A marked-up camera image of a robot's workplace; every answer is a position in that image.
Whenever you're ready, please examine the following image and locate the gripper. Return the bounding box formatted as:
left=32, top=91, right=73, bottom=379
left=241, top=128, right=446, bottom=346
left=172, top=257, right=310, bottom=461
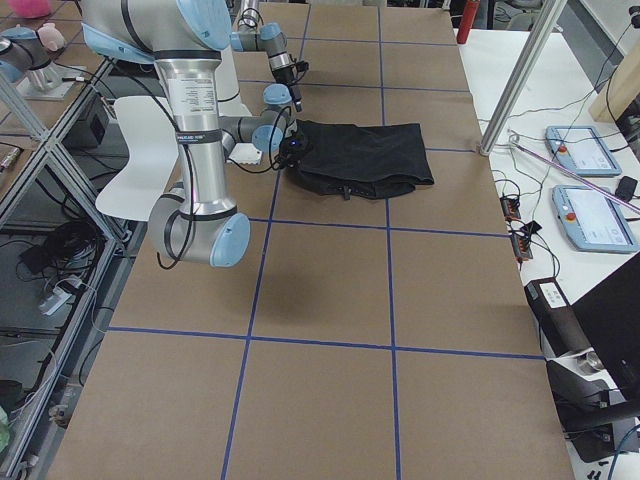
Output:
left=274, top=64, right=302, bottom=111

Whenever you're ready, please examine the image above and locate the black graphic t-shirt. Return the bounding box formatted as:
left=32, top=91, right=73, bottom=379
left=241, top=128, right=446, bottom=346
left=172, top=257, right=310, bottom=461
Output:
left=286, top=120, right=435, bottom=200

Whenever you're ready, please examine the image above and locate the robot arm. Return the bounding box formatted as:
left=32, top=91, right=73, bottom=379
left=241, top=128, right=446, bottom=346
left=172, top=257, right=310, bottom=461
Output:
left=231, top=1, right=309, bottom=112
left=82, top=1, right=301, bottom=267

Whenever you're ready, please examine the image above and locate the white chair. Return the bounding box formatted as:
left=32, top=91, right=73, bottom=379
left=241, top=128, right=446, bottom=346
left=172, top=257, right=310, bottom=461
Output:
left=96, top=96, right=178, bottom=222

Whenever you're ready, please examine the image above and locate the red fire extinguisher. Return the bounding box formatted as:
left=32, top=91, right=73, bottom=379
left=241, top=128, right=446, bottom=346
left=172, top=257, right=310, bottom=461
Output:
left=456, top=0, right=480, bottom=45

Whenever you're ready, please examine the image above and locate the metal reacher grabber tool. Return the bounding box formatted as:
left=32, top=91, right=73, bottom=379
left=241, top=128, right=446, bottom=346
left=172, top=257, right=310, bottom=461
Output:
left=502, top=130, right=640, bottom=213

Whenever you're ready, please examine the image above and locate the far orange terminal block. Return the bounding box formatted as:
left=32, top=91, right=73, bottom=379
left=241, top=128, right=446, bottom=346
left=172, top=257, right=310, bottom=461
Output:
left=500, top=196, right=521, bottom=221

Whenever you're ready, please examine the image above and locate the orange terminal block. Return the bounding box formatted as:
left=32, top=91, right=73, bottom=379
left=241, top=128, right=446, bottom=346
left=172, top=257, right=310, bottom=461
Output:
left=500, top=196, right=521, bottom=221
left=510, top=232, right=533, bottom=263

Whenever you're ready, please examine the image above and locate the pink plush toy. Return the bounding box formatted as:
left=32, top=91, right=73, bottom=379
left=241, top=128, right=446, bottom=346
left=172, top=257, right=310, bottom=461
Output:
left=7, top=0, right=52, bottom=19

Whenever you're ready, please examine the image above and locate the near orange terminal block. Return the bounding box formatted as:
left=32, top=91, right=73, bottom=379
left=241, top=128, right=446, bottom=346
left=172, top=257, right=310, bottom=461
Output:
left=510, top=232, right=533, bottom=263

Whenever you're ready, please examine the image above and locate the far teach pendant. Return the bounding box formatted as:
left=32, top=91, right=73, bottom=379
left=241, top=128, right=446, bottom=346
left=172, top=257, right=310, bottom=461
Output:
left=545, top=125, right=622, bottom=178

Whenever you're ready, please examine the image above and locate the teach pendant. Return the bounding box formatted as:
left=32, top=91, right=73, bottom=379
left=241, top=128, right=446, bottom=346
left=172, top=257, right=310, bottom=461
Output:
left=545, top=125, right=622, bottom=178
left=551, top=185, right=639, bottom=254

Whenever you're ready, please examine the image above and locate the wooden board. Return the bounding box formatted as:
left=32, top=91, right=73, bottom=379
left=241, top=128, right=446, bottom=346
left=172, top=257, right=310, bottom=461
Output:
left=589, top=43, right=639, bottom=122

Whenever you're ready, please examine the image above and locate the near teach pendant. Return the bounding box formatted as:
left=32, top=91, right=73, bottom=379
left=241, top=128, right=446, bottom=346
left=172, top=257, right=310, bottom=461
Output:
left=551, top=185, right=639, bottom=254

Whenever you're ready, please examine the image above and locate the black box device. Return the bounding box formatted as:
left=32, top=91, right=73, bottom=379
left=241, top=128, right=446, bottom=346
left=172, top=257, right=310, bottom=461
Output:
left=524, top=277, right=593, bottom=358

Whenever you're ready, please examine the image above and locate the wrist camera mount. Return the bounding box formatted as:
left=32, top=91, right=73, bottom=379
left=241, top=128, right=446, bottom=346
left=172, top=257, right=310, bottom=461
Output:
left=295, top=59, right=309, bottom=75
left=274, top=131, right=312, bottom=170

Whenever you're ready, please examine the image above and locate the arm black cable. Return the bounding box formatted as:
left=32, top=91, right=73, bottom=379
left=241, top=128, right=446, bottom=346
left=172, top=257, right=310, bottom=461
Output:
left=236, top=4, right=312, bottom=86
left=149, top=94, right=291, bottom=271

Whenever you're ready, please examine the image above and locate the aluminium table frame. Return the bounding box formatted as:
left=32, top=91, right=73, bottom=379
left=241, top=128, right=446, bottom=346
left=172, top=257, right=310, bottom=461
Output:
left=1, top=36, right=127, bottom=479

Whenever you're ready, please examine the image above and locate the aluminium frame post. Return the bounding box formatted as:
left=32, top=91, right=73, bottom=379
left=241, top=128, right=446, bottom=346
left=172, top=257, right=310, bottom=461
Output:
left=478, top=0, right=567, bottom=156

